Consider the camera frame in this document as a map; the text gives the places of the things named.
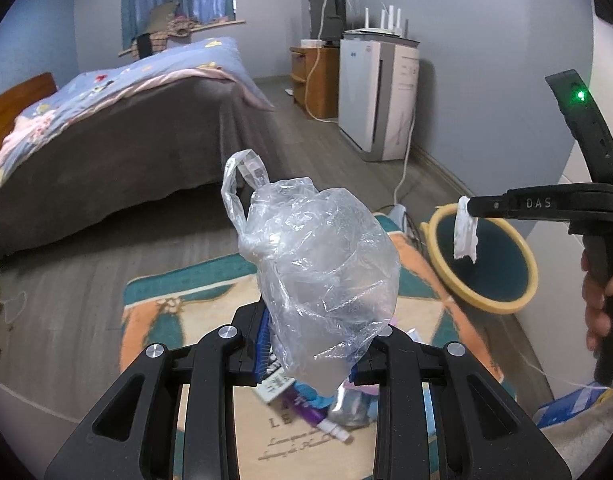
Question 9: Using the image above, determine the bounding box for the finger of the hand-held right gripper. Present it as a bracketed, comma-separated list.
[468, 183, 613, 222]

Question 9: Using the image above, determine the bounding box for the white power strip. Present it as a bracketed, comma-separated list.
[381, 202, 412, 231]

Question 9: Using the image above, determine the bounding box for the purple tube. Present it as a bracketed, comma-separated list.
[279, 389, 352, 443]

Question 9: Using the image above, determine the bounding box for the wooden headboard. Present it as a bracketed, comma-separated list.
[0, 72, 57, 163]

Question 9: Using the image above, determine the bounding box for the blue printed blanket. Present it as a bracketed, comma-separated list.
[0, 36, 274, 191]

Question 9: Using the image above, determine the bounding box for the thin white cord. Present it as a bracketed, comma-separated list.
[1, 290, 28, 332]

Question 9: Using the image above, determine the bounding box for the white router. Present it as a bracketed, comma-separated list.
[344, 6, 410, 41]

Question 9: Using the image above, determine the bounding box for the blue wrapper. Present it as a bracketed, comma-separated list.
[294, 382, 337, 409]

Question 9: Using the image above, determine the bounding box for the black monitor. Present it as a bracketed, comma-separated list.
[308, 0, 348, 46]

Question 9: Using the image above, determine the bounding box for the bed with brown cover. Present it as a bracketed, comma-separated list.
[0, 35, 277, 266]

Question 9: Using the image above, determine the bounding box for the white printed carton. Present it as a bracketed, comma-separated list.
[256, 367, 294, 404]

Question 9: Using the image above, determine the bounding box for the white fleece cloth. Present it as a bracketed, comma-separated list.
[539, 387, 613, 480]

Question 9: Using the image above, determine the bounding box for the patterned teal orange rug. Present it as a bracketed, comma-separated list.
[120, 212, 517, 480]

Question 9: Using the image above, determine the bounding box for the white air purifier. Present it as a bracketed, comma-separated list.
[338, 39, 421, 162]

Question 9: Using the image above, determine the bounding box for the blue cardboard box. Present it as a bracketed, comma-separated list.
[533, 380, 613, 428]

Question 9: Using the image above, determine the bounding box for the white monitor cable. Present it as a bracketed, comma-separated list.
[305, 0, 340, 122]

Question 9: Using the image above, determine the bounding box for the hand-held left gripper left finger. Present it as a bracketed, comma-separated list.
[44, 302, 272, 480]

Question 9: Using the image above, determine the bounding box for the person's right hand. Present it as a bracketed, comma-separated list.
[581, 252, 613, 353]

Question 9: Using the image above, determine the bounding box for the yellow-rimmed teal trash bin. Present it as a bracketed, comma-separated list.
[421, 204, 539, 316]

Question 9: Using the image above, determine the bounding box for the pile of clothes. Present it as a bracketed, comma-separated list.
[131, 2, 197, 58]

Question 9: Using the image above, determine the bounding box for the wooden window sill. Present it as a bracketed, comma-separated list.
[117, 19, 247, 57]

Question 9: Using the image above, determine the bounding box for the black cable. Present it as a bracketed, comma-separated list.
[403, 212, 428, 256]

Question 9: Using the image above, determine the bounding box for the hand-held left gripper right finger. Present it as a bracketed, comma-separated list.
[349, 327, 572, 480]

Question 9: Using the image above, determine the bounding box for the white air purifier cable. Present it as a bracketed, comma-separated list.
[394, 110, 418, 206]

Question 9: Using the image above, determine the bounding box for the wooden cabinet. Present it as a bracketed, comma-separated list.
[290, 45, 341, 120]

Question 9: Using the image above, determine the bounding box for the clear plastic bag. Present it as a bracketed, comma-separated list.
[220, 149, 402, 400]

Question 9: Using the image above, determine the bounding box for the silver packet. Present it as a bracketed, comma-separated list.
[327, 384, 373, 429]

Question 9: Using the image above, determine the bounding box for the white tissue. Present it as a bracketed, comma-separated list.
[453, 196, 480, 264]

